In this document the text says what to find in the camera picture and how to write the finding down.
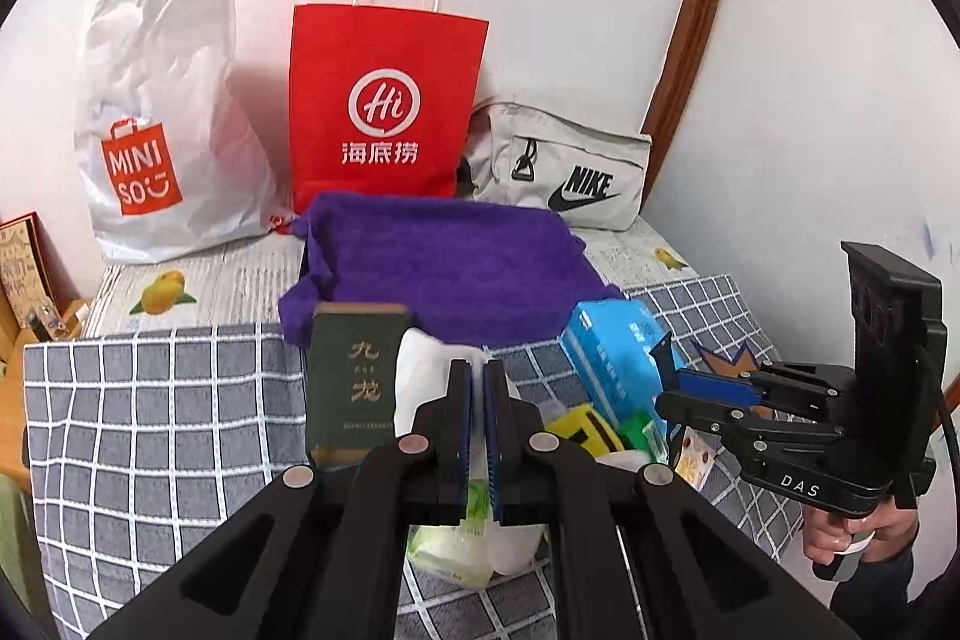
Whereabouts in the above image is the green packet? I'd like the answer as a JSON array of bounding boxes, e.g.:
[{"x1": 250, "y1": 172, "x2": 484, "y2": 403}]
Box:
[{"x1": 615, "y1": 411, "x2": 668, "y2": 465}]

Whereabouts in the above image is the dark green tin box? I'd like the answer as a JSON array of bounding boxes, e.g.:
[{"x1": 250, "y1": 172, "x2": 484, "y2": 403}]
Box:
[{"x1": 304, "y1": 302, "x2": 413, "y2": 472}]

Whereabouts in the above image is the white plastic shopping bag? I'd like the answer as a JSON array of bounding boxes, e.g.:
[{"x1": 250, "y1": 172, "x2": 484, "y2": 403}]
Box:
[{"x1": 73, "y1": 0, "x2": 282, "y2": 266}]

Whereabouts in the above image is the red paper bag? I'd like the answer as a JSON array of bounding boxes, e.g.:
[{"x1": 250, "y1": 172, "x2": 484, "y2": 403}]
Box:
[{"x1": 289, "y1": 0, "x2": 491, "y2": 214}]

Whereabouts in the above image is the person's right hand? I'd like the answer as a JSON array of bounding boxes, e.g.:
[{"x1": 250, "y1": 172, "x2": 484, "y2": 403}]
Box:
[{"x1": 799, "y1": 497, "x2": 920, "y2": 566}]

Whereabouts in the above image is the grey waist bag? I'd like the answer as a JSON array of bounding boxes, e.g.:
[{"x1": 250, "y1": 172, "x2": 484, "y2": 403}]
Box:
[{"x1": 459, "y1": 96, "x2": 653, "y2": 232}]

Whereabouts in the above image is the white snack packet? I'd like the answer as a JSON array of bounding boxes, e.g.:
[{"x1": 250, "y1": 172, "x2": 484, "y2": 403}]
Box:
[{"x1": 671, "y1": 426, "x2": 725, "y2": 491}]

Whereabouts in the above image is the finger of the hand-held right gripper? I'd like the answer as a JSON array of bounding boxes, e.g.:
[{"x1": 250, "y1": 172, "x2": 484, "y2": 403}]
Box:
[
  {"x1": 657, "y1": 389, "x2": 848, "y2": 461},
  {"x1": 649, "y1": 331, "x2": 860, "y2": 420}
]

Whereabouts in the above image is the purple towel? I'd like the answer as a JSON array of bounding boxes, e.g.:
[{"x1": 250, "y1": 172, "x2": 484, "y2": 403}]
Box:
[{"x1": 279, "y1": 190, "x2": 627, "y2": 348}]

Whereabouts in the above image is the fruit print bedsheet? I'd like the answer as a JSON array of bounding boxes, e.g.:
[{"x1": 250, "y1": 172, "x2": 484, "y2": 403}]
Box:
[{"x1": 79, "y1": 212, "x2": 691, "y2": 341}]

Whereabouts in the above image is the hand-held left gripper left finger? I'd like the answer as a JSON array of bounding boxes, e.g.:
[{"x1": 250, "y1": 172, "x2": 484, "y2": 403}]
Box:
[{"x1": 86, "y1": 359, "x2": 488, "y2": 640}]

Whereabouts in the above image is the yellow pouch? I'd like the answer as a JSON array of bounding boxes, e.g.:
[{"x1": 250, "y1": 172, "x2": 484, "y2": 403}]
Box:
[{"x1": 544, "y1": 405, "x2": 627, "y2": 457}]

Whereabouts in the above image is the person's right forearm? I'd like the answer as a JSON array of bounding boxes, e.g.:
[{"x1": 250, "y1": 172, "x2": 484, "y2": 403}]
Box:
[{"x1": 829, "y1": 531, "x2": 960, "y2": 640}]

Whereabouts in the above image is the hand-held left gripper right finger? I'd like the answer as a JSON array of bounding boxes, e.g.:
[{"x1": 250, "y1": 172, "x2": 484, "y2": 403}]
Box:
[{"x1": 484, "y1": 359, "x2": 863, "y2": 640}]

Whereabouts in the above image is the wooden bedside table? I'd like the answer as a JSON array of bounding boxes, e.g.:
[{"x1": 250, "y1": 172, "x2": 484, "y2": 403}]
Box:
[{"x1": 0, "y1": 299, "x2": 91, "y2": 483}]

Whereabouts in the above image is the grey checked blanket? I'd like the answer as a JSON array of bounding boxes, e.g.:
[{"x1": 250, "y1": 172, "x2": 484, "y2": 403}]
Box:
[{"x1": 21, "y1": 272, "x2": 815, "y2": 640}]

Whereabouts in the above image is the black cable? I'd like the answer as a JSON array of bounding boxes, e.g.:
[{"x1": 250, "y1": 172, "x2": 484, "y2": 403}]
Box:
[{"x1": 930, "y1": 385, "x2": 960, "y2": 461}]

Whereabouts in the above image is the blue tissue pack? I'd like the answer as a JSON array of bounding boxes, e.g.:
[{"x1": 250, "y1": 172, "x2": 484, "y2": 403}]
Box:
[{"x1": 559, "y1": 299, "x2": 687, "y2": 431}]

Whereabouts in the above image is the green white wipes pack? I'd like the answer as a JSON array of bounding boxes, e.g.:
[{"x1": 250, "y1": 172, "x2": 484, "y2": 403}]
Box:
[{"x1": 394, "y1": 326, "x2": 541, "y2": 453}]

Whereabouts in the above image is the brown patterned box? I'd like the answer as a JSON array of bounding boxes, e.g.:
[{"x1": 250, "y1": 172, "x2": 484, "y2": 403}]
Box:
[{"x1": 0, "y1": 211, "x2": 59, "y2": 326}]

